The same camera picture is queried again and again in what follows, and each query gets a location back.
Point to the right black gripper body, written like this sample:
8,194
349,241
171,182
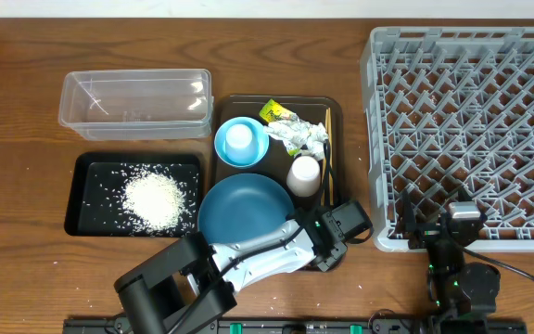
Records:
425,236

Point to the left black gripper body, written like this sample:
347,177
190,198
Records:
326,222

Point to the blue plate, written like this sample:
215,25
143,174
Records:
241,207

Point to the pile of white rice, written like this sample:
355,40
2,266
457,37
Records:
155,201

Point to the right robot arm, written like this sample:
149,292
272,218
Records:
465,293

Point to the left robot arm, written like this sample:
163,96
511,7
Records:
191,283

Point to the grey dishwasher rack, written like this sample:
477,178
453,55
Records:
449,109

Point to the white paper cup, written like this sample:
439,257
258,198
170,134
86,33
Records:
304,176

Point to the brown serving tray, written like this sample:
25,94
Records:
276,162

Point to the crumpled foil wrapper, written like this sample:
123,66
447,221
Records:
299,137

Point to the left wooden chopstick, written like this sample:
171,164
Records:
327,182

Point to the wooden chopstick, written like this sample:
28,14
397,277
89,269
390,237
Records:
327,182
330,135

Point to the right wooden chopstick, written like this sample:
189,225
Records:
330,135

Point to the light blue small bowl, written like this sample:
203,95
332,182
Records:
262,140

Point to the light blue cup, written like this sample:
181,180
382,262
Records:
240,147

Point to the yellow snack packet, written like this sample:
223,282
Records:
272,111

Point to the black rectangular tray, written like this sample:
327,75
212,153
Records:
98,191

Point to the clear plastic bin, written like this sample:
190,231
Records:
137,104

